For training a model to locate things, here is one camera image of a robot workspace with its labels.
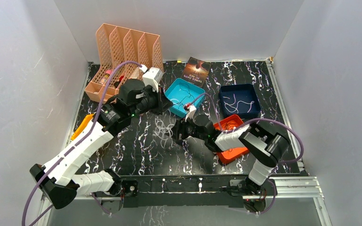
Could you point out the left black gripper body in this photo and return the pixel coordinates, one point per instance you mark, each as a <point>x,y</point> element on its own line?
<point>160,101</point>

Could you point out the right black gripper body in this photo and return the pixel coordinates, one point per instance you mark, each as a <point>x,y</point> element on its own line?
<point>189,129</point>

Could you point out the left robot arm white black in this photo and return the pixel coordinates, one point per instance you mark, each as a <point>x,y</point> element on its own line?
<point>58,178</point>

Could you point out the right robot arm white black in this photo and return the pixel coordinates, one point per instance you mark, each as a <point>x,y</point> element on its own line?
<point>267,140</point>

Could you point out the teal square tray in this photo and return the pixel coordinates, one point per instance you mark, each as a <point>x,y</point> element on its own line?
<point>181,93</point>

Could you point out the white box in organizer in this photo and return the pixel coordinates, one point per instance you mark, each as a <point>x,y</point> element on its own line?
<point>135,74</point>

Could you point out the orange square tray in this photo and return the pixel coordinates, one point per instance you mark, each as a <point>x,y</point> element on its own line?
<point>230,155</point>

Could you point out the pink bottle in organizer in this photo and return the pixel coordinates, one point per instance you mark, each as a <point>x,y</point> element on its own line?
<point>105,77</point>

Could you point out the dark book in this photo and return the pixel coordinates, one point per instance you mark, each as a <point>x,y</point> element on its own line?
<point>196,71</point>

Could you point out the navy blue square tray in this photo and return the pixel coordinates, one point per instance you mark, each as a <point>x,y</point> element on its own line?
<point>239,99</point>

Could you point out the pink plastic file organizer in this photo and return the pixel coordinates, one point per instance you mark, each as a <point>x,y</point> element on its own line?
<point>116,45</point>

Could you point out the yellow small bin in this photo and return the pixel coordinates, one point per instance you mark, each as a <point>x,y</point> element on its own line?
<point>82,126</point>

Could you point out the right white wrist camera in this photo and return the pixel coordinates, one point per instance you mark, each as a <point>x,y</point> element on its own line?
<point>190,111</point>

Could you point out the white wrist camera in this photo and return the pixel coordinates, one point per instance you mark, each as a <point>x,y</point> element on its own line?
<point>190,111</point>
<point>152,78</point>

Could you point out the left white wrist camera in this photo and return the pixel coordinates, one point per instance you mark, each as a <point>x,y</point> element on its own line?
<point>152,78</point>

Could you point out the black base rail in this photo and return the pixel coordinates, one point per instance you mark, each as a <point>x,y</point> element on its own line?
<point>185,190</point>

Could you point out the aluminium frame rail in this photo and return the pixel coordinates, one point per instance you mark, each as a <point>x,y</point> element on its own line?
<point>300,186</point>

